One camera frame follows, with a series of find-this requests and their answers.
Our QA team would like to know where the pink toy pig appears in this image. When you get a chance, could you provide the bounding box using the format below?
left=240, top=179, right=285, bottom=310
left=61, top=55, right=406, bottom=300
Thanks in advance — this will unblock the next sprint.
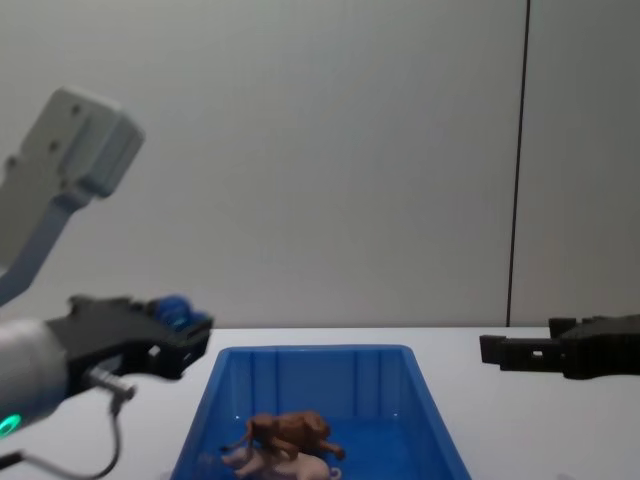
left=219, top=444, right=343, bottom=480

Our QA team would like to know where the white table cloth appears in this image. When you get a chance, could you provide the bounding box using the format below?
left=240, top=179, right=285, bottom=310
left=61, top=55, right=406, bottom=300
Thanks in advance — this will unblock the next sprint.
left=0, top=327, right=640, bottom=480

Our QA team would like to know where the blue plastic bin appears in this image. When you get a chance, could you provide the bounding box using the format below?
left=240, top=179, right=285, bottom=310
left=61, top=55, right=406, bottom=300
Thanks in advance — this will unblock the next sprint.
left=168, top=344, right=474, bottom=480

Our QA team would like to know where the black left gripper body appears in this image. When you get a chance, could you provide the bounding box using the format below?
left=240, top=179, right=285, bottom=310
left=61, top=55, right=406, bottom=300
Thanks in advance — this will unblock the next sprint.
left=44, top=310, right=154, bottom=387

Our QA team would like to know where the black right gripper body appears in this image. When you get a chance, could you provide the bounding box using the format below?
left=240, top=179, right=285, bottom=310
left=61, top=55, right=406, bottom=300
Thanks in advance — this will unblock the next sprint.
left=563, top=313, right=640, bottom=382

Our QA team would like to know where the thin dark gripper cable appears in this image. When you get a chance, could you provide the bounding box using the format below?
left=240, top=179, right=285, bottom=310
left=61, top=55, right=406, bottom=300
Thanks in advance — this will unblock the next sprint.
left=0, top=366, right=137, bottom=477

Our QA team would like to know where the brown toy lion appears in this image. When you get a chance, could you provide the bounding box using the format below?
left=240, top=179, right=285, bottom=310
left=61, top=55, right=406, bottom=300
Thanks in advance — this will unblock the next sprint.
left=219, top=409, right=347, bottom=462

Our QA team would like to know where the small blue toy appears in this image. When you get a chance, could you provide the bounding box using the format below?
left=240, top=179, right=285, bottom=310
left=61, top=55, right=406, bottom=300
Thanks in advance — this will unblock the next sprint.
left=151, top=293, right=211, bottom=334

